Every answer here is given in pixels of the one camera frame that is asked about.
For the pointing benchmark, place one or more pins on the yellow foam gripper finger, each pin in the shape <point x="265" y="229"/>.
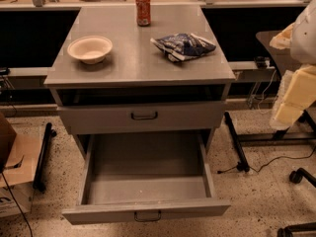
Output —
<point x="297" y="90"/>

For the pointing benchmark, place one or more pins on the grey drawer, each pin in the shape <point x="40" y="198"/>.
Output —
<point x="142" y="117"/>
<point x="145" y="177"/>

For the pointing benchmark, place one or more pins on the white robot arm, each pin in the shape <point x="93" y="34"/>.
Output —
<point x="297" y="90"/>

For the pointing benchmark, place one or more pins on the grey top drawer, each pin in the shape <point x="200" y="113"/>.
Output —
<point x="142" y="117"/>

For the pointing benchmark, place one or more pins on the grey drawer cabinet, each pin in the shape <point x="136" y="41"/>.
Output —
<point x="135" y="71"/>

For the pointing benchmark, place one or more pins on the dark side table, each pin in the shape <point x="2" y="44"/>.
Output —
<point x="283" y="61"/>

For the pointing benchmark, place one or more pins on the black power adapter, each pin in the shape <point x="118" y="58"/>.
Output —
<point x="261" y="62"/>

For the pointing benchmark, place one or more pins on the black chair caster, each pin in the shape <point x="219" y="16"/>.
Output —
<point x="296" y="177"/>

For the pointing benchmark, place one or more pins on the black table leg bar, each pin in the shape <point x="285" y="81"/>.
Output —
<point x="242" y="165"/>

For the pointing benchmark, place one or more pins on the blue chip bag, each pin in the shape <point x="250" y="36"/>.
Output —
<point x="183" y="47"/>

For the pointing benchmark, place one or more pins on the red soda can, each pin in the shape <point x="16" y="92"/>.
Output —
<point x="143" y="13"/>

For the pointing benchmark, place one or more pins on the cream paper bowl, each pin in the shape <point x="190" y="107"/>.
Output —
<point x="90" y="49"/>

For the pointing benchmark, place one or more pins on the black left stand bar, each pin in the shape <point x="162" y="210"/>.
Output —
<point x="49" y="133"/>

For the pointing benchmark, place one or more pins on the brown cardboard box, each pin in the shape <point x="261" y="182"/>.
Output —
<point x="19" y="154"/>

